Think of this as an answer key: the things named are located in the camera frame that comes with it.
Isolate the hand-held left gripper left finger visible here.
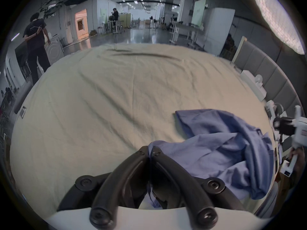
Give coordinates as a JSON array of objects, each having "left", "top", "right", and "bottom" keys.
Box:
[{"left": 57, "top": 146, "right": 150, "bottom": 229}]

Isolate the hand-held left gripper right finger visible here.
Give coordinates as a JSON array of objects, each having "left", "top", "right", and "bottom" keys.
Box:
[{"left": 149, "top": 146, "right": 245, "bottom": 228}]

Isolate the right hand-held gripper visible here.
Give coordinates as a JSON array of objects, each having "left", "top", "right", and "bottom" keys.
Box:
[{"left": 273, "top": 105, "right": 307, "bottom": 177}]

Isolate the blue shirt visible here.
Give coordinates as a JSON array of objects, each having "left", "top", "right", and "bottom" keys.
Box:
[{"left": 142, "top": 109, "right": 275, "bottom": 209}]

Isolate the person's right hand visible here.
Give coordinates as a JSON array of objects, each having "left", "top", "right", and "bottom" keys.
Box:
[{"left": 288, "top": 146, "right": 307, "bottom": 187}]

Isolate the white plastic device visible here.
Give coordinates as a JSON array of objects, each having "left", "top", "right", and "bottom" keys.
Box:
[{"left": 240, "top": 70, "right": 267, "bottom": 102}]

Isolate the grey padded headboard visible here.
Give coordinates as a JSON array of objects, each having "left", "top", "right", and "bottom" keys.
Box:
[{"left": 231, "top": 36, "right": 305, "bottom": 119}]

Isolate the white tall cabinet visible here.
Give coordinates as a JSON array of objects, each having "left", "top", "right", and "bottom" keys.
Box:
[{"left": 204, "top": 7, "right": 235, "bottom": 57}]

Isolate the washing machine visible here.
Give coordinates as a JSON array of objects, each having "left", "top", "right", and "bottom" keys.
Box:
[{"left": 46, "top": 37, "right": 65, "bottom": 65}]

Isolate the white table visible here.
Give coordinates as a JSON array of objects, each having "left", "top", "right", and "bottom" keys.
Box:
[{"left": 169, "top": 22, "right": 205, "bottom": 50}]

